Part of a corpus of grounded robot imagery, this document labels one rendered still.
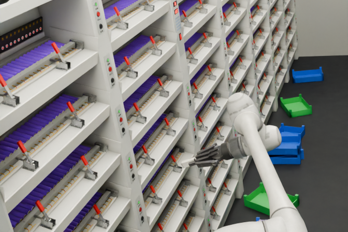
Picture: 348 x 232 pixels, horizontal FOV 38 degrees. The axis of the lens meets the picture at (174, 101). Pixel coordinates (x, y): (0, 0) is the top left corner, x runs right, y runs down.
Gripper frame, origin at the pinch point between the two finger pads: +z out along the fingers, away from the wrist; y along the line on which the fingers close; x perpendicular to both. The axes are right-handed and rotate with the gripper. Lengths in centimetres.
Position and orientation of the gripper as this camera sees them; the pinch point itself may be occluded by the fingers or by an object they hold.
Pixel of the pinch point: (189, 162)
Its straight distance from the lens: 223.9
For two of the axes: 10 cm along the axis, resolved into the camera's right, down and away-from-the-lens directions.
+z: -8.8, 3.2, 3.7
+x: -4.7, -7.4, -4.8
